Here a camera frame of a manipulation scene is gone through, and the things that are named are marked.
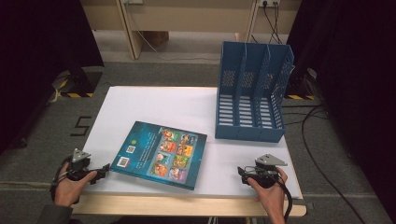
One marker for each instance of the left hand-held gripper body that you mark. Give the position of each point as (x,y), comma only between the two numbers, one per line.
(77,169)

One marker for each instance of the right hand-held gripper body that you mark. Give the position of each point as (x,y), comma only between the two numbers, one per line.
(264,177)

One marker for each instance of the blue plastic file rack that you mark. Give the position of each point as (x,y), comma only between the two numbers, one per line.
(249,130)

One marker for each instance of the blue picture book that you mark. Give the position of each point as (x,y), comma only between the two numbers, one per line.
(155,152)

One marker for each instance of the person's right hand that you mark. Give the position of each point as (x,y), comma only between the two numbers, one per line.
(274,199)

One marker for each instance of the person's left hand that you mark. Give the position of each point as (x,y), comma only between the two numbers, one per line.
(68,191)

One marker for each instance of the grey tape piece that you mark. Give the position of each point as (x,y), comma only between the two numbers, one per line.
(308,206)

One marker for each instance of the yellow black hazard tape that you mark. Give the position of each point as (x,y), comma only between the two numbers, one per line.
(300,97)
(74,95)

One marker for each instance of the black stand base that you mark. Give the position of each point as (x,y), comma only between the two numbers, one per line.
(84,81)
(299,84)

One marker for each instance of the black curtain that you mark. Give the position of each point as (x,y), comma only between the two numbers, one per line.
(37,62)
(358,77)

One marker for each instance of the cardboard box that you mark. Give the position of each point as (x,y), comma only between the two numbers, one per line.
(155,38)

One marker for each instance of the white wall socket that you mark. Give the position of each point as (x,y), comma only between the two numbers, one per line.
(269,2)

